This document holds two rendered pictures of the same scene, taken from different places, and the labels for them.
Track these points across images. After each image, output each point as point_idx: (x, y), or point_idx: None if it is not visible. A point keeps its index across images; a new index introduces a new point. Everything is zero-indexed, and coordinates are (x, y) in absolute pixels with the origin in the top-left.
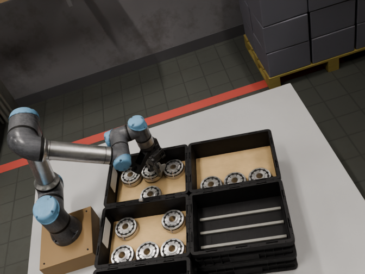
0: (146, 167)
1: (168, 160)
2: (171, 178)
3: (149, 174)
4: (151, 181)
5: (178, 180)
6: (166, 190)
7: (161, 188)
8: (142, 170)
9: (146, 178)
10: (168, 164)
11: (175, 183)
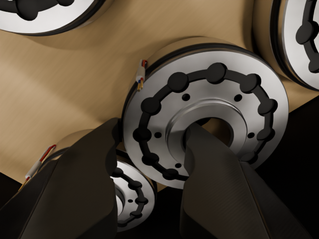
0: (262, 133)
1: (167, 205)
2: (65, 140)
3: (187, 99)
4: (149, 59)
5: (34, 145)
6: (20, 58)
7: (60, 50)
8: (275, 94)
9: (190, 52)
10: (131, 199)
11: (32, 124)
